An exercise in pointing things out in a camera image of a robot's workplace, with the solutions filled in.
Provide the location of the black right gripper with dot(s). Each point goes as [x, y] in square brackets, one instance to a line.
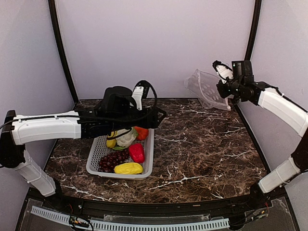
[223, 93]

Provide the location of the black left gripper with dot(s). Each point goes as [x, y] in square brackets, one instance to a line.
[154, 122]

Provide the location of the white green toy cauliflower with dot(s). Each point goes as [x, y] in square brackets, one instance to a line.
[124, 138]

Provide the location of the clear pink-dotted zip bag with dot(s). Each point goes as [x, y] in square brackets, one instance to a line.
[203, 86]

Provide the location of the red toy bell pepper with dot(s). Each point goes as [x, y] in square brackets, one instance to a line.
[136, 152]

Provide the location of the dark red toy grapes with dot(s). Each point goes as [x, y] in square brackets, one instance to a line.
[108, 162]

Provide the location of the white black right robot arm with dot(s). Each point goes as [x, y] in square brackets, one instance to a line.
[287, 135]

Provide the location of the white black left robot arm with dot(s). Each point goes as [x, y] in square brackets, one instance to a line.
[19, 130]

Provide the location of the orange toy fruit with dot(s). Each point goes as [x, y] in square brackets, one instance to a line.
[142, 133]

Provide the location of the small yellow toy fruit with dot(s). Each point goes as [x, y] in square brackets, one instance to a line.
[110, 140]

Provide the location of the white perforated plastic basket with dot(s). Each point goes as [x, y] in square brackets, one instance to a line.
[99, 149]

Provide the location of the large yellow toy fruit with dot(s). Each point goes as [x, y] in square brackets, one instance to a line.
[130, 168]

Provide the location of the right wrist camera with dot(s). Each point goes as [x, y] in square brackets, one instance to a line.
[223, 71]

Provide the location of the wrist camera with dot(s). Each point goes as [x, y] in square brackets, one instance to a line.
[140, 92]
[223, 71]

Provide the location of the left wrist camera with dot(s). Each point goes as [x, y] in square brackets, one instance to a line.
[140, 92]

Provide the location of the black vertical frame post right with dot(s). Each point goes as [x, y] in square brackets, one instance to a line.
[253, 30]

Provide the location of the black vertical frame post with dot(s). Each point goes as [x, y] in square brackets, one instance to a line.
[61, 51]
[253, 30]

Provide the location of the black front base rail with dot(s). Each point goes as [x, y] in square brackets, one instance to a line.
[281, 214]

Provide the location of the white slotted cable duct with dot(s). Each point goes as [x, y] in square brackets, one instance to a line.
[100, 225]

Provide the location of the black vertical frame post left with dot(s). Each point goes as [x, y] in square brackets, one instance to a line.
[61, 51]

